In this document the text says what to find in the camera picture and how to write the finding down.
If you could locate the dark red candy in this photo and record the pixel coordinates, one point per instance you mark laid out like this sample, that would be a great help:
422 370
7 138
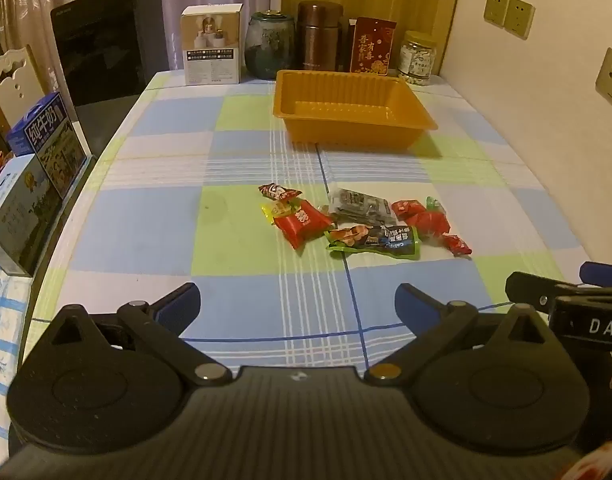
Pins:
277 191

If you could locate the red gift box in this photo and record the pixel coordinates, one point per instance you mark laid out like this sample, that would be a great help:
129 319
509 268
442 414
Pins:
371 47

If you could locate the light blue carton box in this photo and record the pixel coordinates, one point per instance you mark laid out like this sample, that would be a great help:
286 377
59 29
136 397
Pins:
16 210

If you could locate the clear grey snack packet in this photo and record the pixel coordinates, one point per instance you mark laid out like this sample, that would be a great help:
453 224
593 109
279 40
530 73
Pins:
361 205

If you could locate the white product box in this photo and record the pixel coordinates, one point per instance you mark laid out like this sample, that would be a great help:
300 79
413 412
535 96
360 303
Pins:
211 45

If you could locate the brown metal thermos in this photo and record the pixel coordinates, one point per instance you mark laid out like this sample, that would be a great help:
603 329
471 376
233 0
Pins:
320 35

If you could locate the checkered tablecloth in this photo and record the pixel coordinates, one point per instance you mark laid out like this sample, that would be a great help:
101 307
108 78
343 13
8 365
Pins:
186 160

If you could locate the yellow orange candy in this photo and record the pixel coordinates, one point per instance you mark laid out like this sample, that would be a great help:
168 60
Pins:
278 208

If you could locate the large red snack packet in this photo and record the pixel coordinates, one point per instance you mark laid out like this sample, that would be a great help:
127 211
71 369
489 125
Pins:
303 222

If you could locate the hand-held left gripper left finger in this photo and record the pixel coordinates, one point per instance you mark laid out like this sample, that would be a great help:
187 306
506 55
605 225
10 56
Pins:
178 305

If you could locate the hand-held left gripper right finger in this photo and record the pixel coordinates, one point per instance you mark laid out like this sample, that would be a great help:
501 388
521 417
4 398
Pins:
411 305

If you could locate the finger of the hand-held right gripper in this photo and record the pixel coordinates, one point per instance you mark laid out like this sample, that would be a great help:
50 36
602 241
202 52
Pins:
601 272
528 286

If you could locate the orange plastic tray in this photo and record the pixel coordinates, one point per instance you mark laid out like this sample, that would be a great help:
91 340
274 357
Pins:
353 110

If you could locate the blue milk carton box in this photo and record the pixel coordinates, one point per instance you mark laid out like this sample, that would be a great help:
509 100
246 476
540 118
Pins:
48 142

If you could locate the small red candy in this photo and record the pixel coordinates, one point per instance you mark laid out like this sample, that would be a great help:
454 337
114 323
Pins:
458 245

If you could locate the white blue printed cloth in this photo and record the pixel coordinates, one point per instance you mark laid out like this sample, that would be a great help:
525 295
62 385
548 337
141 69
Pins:
6 320

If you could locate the green blue snack packet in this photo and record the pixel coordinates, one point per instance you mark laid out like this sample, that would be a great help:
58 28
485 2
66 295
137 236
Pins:
371 242

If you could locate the red yellow-print snack packet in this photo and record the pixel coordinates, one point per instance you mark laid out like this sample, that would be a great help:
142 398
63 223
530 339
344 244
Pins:
431 225

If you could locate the clear plastic nut jar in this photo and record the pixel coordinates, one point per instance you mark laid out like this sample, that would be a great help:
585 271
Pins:
417 60

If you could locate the black chair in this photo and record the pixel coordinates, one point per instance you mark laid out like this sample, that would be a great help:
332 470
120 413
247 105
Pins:
106 45

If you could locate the green glass jar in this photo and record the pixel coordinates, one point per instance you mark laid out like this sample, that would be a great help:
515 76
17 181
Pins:
270 47

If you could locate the beige wall socket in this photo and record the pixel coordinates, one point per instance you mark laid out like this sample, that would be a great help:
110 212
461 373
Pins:
496 7
519 17

